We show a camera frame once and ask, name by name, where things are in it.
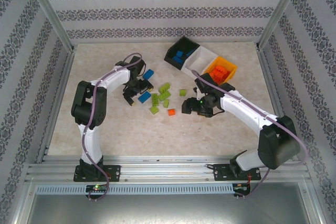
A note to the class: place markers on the green long lego brick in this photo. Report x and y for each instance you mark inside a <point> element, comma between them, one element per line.
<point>164,95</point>
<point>155,98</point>
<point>164,87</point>

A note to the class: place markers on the orange small lego brick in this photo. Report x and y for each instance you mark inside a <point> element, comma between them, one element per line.
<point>171,112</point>

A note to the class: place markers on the orange curved lego brick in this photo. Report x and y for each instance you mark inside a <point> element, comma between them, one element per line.
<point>225,71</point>

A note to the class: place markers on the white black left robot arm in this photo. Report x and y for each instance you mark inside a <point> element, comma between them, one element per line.
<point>81,108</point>

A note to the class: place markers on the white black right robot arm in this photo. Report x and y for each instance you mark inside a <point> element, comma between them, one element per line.
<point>278,142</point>

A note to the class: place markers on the yellow plastic bin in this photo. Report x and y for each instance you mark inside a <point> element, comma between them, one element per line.
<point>225,62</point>

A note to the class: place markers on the white plastic bin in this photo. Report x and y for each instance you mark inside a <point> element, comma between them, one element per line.
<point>202,56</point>

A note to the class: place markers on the black plastic bin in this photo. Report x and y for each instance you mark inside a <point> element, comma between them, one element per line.
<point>183,44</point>

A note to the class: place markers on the small circuit board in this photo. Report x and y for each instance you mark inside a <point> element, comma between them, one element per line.
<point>97,187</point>
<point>240,187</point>

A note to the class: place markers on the grey metal panel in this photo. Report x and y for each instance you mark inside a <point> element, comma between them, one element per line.
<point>168,211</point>

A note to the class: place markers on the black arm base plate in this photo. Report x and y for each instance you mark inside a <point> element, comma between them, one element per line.
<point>219,172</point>
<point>115,172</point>

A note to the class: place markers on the aluminium side rail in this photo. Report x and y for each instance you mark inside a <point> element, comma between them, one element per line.
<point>57,103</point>
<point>271,82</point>

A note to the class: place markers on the aluminium mounting rail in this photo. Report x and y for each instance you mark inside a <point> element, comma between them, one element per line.
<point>168,171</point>

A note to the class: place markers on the aluminium frame post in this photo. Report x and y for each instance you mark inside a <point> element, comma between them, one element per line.
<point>50,11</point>
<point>281,11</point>

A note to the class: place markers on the aluminium frame beam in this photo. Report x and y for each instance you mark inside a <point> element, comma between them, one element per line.
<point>22,205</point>
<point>312,205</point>

